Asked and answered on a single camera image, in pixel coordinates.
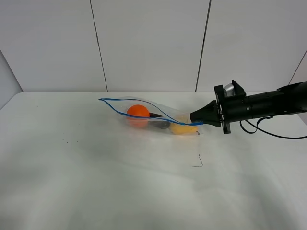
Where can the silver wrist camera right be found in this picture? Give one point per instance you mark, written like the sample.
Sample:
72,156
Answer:
229,90

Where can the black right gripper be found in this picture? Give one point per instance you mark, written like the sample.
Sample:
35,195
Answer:
219,108

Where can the clear zip bag blue seal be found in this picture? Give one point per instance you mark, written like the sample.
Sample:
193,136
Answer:
121,105

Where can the yellow toy lemon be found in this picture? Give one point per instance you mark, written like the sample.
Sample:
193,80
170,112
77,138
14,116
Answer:
178,129

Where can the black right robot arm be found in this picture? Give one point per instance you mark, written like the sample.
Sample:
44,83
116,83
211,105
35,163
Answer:
287,100

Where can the dark purple toy eggplant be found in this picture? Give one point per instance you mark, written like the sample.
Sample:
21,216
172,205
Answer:
161,124

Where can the orange toy fruit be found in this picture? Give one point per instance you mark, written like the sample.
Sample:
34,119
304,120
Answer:
137,116

